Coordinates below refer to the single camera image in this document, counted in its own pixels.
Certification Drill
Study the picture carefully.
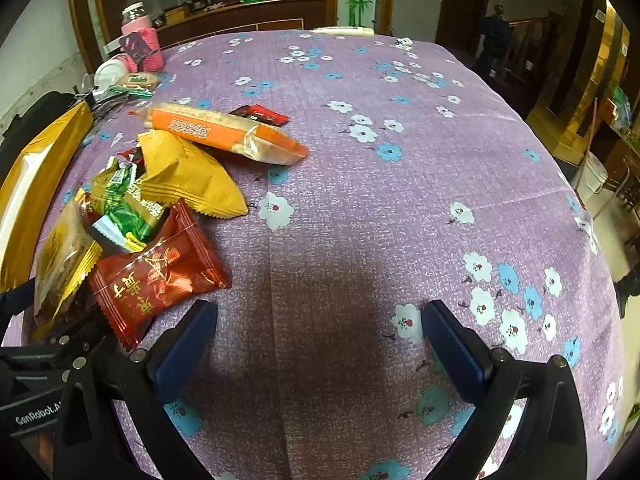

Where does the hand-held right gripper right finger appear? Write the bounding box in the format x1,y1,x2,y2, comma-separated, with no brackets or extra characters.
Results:
421,300,588,480

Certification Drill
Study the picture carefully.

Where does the yellow cardboard box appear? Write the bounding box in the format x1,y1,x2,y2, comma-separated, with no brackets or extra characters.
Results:
0,100,96,292

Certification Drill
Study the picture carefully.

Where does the large dark red snack packet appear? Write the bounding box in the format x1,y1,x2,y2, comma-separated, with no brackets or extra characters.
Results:
88,199,234,352

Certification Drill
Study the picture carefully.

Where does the white bucket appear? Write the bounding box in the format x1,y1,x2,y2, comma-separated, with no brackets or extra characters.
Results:
574,151,610,200

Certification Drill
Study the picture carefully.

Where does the green yellow snack packet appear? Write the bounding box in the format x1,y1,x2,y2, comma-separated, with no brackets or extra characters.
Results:
75,156,147,221

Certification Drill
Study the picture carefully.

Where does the pink knit-sleeved bottle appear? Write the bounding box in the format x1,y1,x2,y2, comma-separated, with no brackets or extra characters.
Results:
120,3,165,72

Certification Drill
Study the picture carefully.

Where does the purple floral tablecloth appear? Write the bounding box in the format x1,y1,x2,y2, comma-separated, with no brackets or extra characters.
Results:
0,30,627,480

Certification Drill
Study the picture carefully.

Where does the metal chair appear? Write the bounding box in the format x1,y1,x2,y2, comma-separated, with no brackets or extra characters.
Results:
600,157,640,217

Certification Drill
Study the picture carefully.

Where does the dark green snack packet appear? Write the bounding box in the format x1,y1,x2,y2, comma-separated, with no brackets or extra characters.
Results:
92,194,169,254

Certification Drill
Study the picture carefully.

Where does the broom stick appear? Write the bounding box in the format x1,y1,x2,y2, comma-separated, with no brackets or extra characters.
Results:
583,97,601,157

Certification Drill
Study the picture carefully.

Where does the orange cracker packet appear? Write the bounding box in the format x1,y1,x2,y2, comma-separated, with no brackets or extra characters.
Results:
131,102,311,167

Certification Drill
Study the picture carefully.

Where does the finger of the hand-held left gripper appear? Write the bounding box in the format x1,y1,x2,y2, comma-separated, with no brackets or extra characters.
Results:
0,279,38,318
0,310,115,361

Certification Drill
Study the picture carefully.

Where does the black red slim snack packet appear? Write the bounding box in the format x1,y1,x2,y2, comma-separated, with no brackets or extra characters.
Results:
228,104,291,128

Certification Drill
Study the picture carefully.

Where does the green-edged cracker packet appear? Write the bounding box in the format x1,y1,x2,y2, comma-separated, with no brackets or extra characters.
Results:
107,72,161,99

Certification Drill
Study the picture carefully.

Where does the gold cracker packet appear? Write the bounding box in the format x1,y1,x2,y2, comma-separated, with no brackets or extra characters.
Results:
31,189,104,342

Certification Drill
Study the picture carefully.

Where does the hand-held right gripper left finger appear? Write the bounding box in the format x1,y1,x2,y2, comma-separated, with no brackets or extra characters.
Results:
52,300,219,480

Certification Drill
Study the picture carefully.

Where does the wooden counter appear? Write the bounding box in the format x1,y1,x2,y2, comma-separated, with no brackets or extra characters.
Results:
155,0,329,47

